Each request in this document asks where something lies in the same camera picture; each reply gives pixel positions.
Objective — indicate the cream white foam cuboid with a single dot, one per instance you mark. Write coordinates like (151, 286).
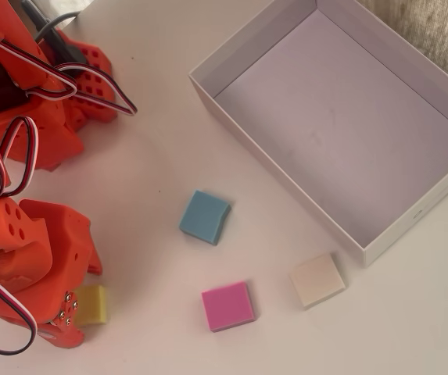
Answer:
(315, 279)

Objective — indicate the yellow foam cuboid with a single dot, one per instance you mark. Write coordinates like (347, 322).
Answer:
(92, 306)

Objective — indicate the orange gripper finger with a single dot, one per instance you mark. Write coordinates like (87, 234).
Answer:
(95, 267)
(61, 334)

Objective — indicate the white cardboard box bin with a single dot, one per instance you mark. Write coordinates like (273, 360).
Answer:
(345, 136)

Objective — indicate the blue foam cuboid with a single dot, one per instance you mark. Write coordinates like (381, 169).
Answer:
(204, 216)

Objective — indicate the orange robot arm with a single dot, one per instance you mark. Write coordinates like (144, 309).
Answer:
(32, 129)

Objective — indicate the orange robot base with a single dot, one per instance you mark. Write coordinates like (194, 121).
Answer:
(90, 113)

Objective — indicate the pink foam cuboid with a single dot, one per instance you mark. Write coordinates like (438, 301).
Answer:
(227, 304)

